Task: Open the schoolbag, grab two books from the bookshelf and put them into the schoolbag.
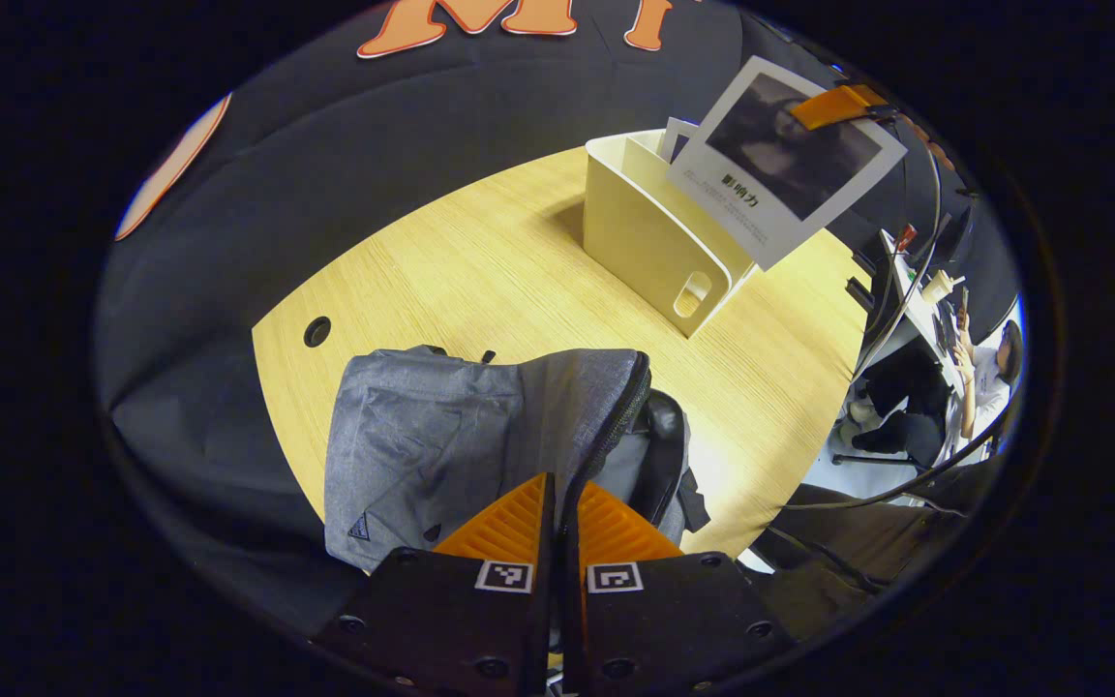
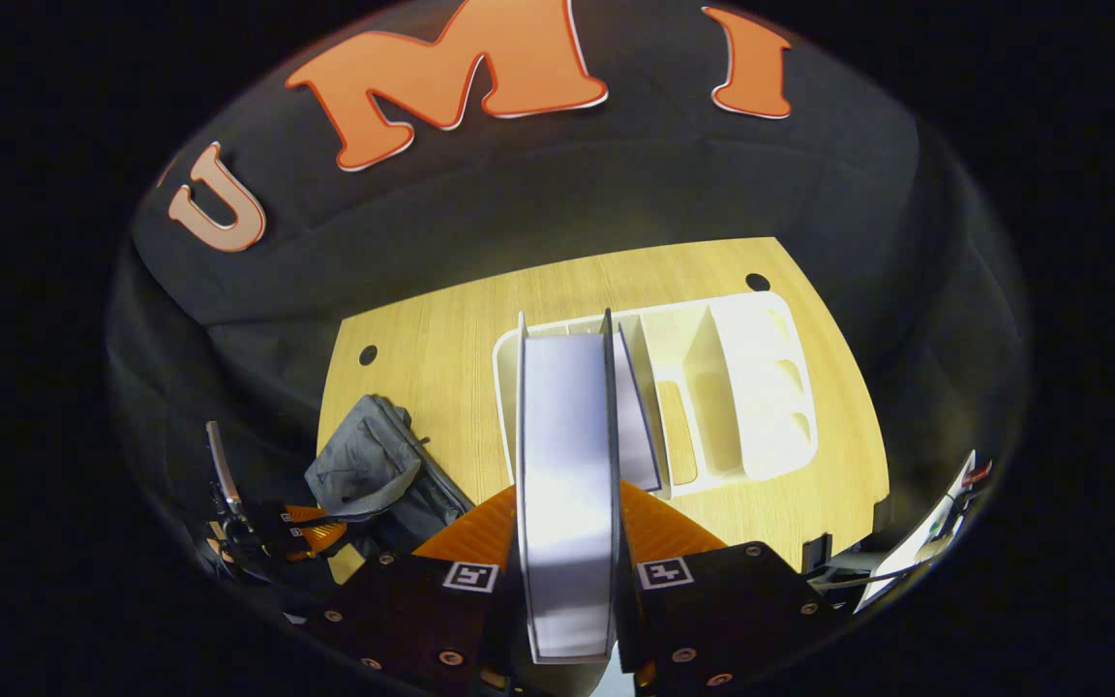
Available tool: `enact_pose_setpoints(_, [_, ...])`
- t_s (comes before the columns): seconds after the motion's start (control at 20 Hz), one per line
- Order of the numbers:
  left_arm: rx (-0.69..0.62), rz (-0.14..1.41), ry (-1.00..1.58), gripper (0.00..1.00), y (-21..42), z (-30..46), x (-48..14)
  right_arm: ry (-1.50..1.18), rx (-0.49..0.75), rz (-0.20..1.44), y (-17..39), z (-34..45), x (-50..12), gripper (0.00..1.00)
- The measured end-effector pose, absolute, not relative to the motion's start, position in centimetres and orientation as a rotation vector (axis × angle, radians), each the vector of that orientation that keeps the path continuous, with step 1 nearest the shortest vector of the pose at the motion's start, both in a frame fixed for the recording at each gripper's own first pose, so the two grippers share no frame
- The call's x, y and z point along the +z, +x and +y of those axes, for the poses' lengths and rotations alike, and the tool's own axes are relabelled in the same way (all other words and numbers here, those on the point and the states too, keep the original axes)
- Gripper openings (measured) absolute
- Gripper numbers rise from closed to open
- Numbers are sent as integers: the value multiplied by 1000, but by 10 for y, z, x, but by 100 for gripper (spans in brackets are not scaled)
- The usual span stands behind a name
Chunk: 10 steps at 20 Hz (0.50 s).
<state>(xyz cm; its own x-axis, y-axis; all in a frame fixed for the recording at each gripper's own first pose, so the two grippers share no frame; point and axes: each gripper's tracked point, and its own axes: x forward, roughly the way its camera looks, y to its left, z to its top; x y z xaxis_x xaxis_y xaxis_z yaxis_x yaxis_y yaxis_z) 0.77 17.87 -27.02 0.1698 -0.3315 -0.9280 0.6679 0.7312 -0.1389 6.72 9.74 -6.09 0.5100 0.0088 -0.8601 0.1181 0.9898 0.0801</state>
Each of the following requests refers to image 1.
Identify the white background desk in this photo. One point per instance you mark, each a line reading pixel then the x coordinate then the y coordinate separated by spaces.
pixel 916 310

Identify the white plastic bookshelf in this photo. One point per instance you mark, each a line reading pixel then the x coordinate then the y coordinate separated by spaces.
pixel 645 242

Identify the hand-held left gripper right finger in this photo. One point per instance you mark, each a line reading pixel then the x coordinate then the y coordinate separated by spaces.
pixel 674 620

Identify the white book with dark picture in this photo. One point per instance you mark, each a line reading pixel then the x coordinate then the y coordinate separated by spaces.
pixel 790 155

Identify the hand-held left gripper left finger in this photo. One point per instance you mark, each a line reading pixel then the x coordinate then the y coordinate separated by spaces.
pixel 461 620

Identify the grey schoolbag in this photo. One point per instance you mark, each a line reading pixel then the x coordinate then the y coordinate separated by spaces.
pixel 441 436

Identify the paper cup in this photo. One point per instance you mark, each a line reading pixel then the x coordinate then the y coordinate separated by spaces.
pixel 937 287

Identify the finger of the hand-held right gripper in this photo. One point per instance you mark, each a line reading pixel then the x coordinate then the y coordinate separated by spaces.
pixel 838 105

